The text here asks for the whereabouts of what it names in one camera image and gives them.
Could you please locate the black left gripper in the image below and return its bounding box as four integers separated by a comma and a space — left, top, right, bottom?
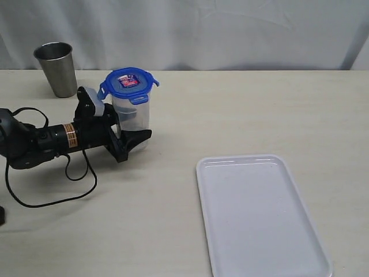
76, 103, 152, 163

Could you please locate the clear tall plastic container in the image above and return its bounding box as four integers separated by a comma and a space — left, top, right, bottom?
111, 92, 151, 151

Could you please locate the blue plastic locking lid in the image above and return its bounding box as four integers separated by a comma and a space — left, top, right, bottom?
97, 67, 160, 105

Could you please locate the stainless steel cup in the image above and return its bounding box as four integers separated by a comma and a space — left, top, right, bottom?
33, 42, 77, 98

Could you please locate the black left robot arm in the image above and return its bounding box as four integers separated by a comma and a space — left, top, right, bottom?
1, 104, 152, 170

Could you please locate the white backdrop curtain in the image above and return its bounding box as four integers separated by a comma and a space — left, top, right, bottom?
1, 1, 368, 70

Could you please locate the black object at table edge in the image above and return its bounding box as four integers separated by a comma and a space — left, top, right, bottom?
0, 206, 6, 226

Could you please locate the white rectangular plastic tray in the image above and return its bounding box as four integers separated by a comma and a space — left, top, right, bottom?
196, 154, 333, 276

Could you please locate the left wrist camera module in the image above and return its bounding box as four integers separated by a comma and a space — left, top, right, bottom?
74, 86, 105, 121

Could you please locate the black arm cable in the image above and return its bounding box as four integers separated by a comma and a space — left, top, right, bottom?
5, 107, 97, 208

